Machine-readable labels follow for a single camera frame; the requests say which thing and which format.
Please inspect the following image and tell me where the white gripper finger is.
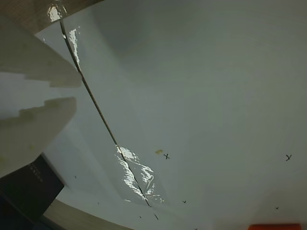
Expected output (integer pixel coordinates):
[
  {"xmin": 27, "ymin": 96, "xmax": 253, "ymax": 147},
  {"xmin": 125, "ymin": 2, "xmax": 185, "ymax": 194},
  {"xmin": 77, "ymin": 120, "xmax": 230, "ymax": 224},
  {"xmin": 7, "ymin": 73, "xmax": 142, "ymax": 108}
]
[
  {"xmin": 0, "ymin": 96, "xmax": 77, "ymax": 178},
  {"xmin": 0, "ymin": 9, "xmax": 81, "ymax": 88}
]

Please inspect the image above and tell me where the orange square block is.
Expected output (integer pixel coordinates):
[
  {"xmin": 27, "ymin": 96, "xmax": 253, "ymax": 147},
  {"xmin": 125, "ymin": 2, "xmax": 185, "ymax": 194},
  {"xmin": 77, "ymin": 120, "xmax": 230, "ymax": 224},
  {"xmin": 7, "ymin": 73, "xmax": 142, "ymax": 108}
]
[{"xmin": 248, "ymin": 223, "xmax": 302, "ymax": 230}]

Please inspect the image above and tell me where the dark open box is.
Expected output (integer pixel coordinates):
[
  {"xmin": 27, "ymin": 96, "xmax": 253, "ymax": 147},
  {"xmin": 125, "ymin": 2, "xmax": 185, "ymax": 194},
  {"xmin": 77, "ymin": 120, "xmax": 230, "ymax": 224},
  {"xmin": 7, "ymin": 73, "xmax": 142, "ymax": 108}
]
[{"xmin": 0, "ymin": 154, "xmax": 65, "ymax": 222}]

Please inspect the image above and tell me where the clear tape strip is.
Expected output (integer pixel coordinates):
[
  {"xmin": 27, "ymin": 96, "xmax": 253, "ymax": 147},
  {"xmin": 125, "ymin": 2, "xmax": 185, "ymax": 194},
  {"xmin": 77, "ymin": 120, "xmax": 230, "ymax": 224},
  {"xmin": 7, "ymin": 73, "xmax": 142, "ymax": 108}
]
[
  {"xmin": 43, "ymin": 3, "xmax": 83, "ymax": 74},
  {"xmin": 114, "ymin": 144, "xmax": 171, "ymax": 207}
]

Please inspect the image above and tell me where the white paper sheet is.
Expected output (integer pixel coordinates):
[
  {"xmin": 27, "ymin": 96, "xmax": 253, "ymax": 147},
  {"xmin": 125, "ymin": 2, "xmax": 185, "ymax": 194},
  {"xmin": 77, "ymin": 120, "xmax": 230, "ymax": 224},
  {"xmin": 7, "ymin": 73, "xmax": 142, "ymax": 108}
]
[
  {"xmin": 0, "ymin": 20, "xmax": 159, "ymax": 221},
  {"xmin": 59, "ymin": 0, "xmax": 307, "ymax": 230}
]

